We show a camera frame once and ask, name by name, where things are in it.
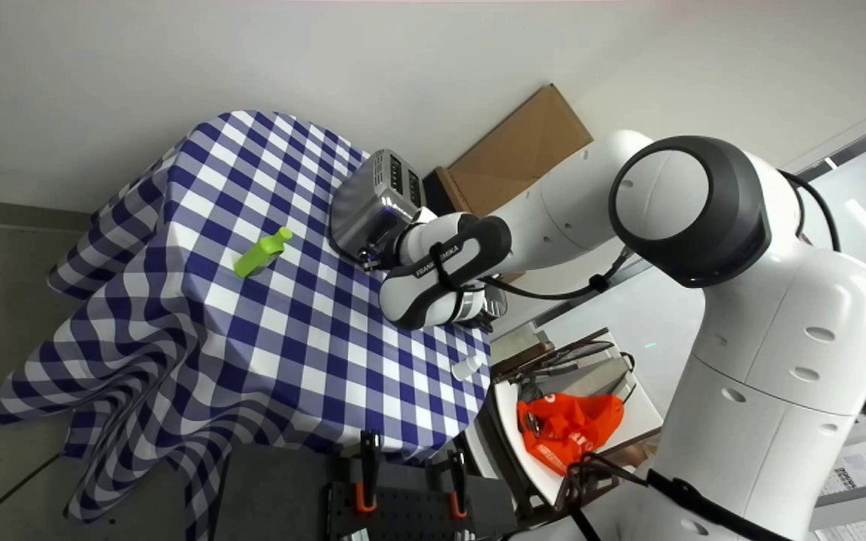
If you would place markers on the white side table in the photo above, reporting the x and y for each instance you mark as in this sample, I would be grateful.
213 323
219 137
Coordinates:
603 378

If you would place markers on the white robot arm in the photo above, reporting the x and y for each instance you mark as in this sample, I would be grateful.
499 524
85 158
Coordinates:
776 370

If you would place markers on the brown cardboard box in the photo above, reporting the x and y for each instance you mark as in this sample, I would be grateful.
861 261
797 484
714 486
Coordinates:
525 144

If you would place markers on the blue white checkered tablecloth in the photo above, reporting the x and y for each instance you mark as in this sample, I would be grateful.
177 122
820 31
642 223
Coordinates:
171 359

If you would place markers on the black orange clamp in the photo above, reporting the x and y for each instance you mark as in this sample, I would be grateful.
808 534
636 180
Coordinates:
365 471

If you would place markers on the silver toaster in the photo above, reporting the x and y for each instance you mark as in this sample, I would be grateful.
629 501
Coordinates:
370 210

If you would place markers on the green rectangular sponge block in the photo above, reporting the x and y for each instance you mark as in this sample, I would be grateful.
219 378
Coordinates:
262 252

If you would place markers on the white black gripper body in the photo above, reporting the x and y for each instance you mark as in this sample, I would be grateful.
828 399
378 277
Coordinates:
440 264

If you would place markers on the orange plastic bag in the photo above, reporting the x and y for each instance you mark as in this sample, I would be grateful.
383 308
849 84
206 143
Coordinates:
560 426

